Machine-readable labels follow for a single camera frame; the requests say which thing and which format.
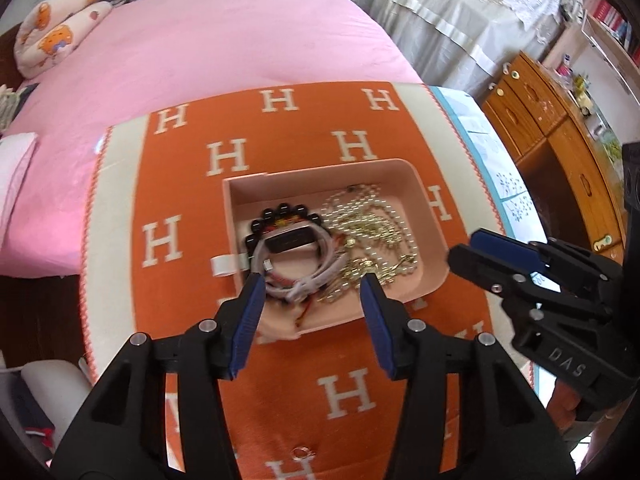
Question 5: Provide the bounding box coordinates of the clear red string bangle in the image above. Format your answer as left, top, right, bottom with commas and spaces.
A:
259, 214, 349, 327

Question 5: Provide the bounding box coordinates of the white pillow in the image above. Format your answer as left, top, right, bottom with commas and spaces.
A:
0, 132, 38, 242

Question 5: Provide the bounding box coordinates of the gold ring pink stone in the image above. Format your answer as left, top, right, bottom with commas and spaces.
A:
291, 445, 314, 462

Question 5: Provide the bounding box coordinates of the black bead bracelet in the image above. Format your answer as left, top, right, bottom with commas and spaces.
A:
243, 202, 326, 256

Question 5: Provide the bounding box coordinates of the folded clothes stack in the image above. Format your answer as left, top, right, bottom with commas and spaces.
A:
0, 84, 20, 133

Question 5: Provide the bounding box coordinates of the orange H-pattern blanket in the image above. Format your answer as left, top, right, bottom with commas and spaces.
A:
80, 81, 544, 479

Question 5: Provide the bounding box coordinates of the pink jewelry tray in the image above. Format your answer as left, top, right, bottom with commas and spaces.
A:
212, 159, 449, 340

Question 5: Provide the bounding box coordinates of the wooden dresser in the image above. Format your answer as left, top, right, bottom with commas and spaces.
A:
482, 52, 627, 263

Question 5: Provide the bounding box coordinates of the pink bed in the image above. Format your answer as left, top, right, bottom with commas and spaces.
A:
1, 0, 419, 278

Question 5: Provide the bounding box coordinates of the bookshelf with books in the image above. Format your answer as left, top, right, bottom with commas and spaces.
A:
541, 0, 640, 91

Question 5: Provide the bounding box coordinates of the white chair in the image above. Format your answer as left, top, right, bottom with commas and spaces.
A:
21, 360, 91, 445

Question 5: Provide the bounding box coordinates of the bear print rolled quilt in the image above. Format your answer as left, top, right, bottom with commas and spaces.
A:
13, 0, 113, 79

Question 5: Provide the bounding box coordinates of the blue white paper sheet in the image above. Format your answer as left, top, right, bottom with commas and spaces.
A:
432, 87, 555, 404

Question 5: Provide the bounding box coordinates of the white lace covered furniture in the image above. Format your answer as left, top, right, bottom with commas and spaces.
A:
352, 0, 584, 101

